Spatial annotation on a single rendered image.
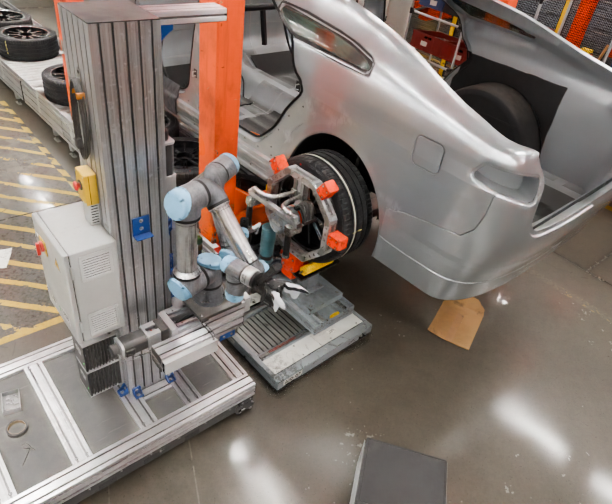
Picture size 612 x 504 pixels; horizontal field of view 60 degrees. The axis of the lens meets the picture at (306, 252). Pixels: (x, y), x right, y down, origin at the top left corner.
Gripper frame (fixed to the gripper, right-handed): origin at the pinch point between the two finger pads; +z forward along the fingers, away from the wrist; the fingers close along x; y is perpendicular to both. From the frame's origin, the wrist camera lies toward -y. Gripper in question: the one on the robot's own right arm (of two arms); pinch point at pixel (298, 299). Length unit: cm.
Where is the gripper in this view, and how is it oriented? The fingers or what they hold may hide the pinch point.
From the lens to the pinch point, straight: 191.5
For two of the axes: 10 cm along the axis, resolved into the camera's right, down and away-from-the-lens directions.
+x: -5.6, 3.1, -7.7
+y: -2.0, 8.5, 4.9
